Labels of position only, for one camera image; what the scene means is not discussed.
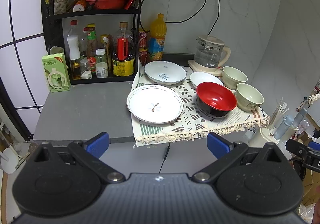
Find oil bottle white sleeve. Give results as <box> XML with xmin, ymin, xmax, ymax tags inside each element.
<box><xmin>67</xmin><ymin>20</ymin><xmax>81</xmax><ymax>80</ymax></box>

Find large brown-rimmed white plate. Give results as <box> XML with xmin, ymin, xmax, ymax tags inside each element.
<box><xmin>126</xmin><ymin>84</ymin><xmax>183</xmax><ymax>125</ymax></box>

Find large soy sauce bottle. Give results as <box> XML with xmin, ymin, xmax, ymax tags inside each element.
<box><xmin>112</xmin><ymin>22</ymin><xmax>135</xmax><ymax>77</ymax></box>

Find red soda can upper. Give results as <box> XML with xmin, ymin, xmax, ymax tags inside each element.
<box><xmin>138</xmin><ymin>29</ymin><xmax>148</xmax><ymax>49</ymax></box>

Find black metal kitchen rack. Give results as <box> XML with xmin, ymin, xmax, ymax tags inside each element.
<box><xmin>40</xmin><ymin>0</ymin><xmax>146</xmax><ymax>85</ymax></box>

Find pale green bowl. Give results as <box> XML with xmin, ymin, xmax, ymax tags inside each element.
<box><xmin>222</xmin><ymin>66</ymin><xmax>248</xmax><ymax>90</ymax></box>
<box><xmin>235</xmin><ymin>83</ymin><xmax>265</xmax><ymax>112</ymax></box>

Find red and black bowl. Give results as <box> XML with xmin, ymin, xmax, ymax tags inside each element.
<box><xmin>196</xmin><ymin>82</ymin><xmax>237</xmax><ymax>118</ymax></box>

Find pale green bowl front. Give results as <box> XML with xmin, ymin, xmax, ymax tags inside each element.
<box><xmin>235</xmin><ymin>83</ymin><xmax>265</xmax><ymax>112</ymax></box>

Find black power cable right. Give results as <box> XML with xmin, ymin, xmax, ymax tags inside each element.
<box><xmin>207</xmin><ymin>0</ymin><xmax>225</xmax><ymax>37</ymax></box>

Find black power cable left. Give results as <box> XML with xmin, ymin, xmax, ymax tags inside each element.
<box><xmin>164</xmin><ymin>0</ymin><xmax>213</xmax><ymax>25</ymax></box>

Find orange juice bottle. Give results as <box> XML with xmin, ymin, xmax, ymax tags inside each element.
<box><xmin>148</xmin><ymin>13</ymin><xmax>167</xmax><ymax>62</ymax></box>

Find yellow-capped seasoning bottle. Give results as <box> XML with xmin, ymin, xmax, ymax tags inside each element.
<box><xmin>100</xmin><ymin>34</ymin><xmax>111</xmax><ymax>71</ymax></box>

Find white plate Sweet logo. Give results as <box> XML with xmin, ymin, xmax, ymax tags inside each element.
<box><xmin>144</xmin><ymin>61</ymin><xmax>187</xmax><ymax>85</ymax></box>

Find green tea carton box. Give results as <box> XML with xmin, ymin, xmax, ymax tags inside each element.
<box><xmin>42</xmin><ymin>53</ymin><xmax>71</xmax><ymax>93</ymax></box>

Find white utensil holder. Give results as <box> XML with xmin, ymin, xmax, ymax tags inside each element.
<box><xmin>248</xmin><ymin>98</ymin><xmax>288</xmax><ymax>147</ymax></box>

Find red plastic basket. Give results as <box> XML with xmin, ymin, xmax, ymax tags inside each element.
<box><xmin>86</xmin><ymin>0</ymin><xmax>128</xmax><ymax>10</ymax></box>

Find small white-capped bottle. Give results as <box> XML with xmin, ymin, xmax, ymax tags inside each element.
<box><xmin>95</xmin><ymin>48</ymin><xmax>108</xmax><ymax>78</ymax></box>

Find glass electric kettle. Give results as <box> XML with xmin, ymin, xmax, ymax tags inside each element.
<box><xmin>194</xmin><ymin>35</ymin><xmax>231</xmax><ymax>69</ymax></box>

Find small glass spice jar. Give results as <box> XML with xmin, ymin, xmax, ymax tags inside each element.
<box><xmin>80</xmin><ymin>58</ymin><xmax>92</xmax><ymax>80</ymax></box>

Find patterned fringed table cloth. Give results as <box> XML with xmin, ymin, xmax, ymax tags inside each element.
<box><xmin>131</xmin><ymin>67</ymin><xmax>270</xmax><ymax>147</ymax></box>

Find black power cable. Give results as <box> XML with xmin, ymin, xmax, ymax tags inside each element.
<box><xmin>164</xmin><ymin>0</ymin><xmax>213</xmax><ymax>25</ymax></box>
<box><xmin>207</xmin><ymin>0</ymin><xmax>225</xmax><ymax>37</ymax></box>

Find white plate Bakery logo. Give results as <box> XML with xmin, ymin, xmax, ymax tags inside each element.
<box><xmin>190</xmin><ymin>72</ymin><xmax>223</xmax><ymax>89</ymax></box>

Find green-label sauce bottle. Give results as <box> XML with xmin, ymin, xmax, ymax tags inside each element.
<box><xmin>86</xmin><ymin>23</ymin><xmax>98</xmax><ymax>74</ymax></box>

